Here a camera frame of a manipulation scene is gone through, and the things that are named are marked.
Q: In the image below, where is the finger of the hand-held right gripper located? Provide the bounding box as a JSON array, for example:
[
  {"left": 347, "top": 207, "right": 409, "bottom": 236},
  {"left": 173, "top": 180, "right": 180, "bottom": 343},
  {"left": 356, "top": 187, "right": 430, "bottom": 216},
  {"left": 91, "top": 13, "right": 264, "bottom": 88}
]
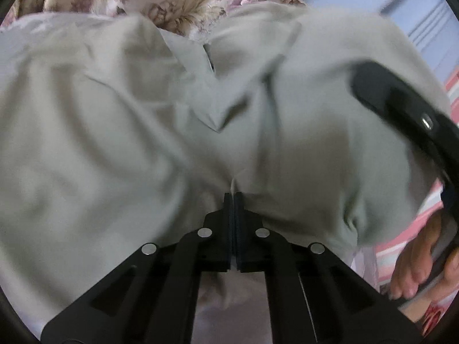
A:
[{"left": 351, "top": 62, "right": 459, "bottom": 206}]

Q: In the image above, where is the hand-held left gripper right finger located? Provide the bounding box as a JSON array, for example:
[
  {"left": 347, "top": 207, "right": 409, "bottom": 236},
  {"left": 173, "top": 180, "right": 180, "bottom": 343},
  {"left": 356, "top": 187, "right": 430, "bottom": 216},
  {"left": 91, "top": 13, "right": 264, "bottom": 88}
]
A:
[{"left": 234, "top": 193, "right": 423, "bottom": 344}]

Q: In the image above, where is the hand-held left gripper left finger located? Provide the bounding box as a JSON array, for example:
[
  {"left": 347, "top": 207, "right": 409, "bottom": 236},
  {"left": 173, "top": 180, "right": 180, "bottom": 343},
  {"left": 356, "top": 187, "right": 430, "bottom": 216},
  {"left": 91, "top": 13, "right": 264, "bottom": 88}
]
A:
[{"left": 40, "top": 193, "right": 234, "bottom": 344}]

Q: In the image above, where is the pale green garment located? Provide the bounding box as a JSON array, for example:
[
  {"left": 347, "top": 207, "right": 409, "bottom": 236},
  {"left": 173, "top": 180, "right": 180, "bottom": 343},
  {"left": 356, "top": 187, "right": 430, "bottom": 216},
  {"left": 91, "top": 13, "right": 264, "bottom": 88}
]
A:
[{"left": 0, "top": 2, "right": 453, "bottom": 332}]

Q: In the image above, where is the person's right hand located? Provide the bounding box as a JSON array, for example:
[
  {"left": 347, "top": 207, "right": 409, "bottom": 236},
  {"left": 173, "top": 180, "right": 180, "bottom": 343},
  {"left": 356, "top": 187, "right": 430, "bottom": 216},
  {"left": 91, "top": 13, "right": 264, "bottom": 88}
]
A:
[{"left": 389, "top": 211, "right": 459, "bottom": 324}]

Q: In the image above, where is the pink striped blanket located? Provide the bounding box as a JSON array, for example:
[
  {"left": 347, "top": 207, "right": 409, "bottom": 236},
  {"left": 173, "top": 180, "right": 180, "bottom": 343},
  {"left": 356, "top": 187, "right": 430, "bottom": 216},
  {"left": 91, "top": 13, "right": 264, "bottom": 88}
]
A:
[{"left": 373, "top": 70, "right": 459, "bottom": 292}]

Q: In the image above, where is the red patterned cloth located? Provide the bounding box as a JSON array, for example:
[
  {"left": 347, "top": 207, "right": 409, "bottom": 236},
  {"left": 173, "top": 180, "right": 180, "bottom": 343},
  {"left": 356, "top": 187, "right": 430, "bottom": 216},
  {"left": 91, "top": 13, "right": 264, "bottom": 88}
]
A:
[{"left": 419, "top": 300, "right": 453, "bottom": 335}]

